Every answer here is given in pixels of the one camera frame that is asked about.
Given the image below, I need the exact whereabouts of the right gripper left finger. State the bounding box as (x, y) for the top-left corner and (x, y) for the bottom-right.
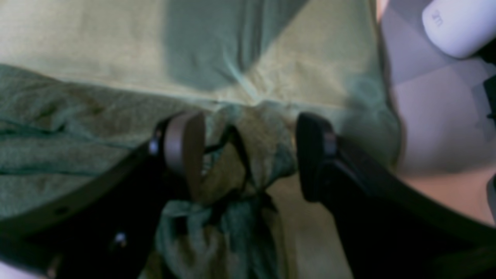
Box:
(1, 111), (205, 279)

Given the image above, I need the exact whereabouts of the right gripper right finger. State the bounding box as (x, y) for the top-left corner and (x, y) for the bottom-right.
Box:
(295, 112), (496, 279)

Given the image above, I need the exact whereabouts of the green T-shirt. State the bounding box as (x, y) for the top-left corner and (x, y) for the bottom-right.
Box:
(1, 65), (296, 279)

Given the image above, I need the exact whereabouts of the light green table cloth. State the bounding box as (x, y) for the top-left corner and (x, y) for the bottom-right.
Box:
(1, 0), (400, 279)

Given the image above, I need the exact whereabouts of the white cylinder on stand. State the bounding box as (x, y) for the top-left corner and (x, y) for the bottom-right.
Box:
(421, 0), (496, 59)

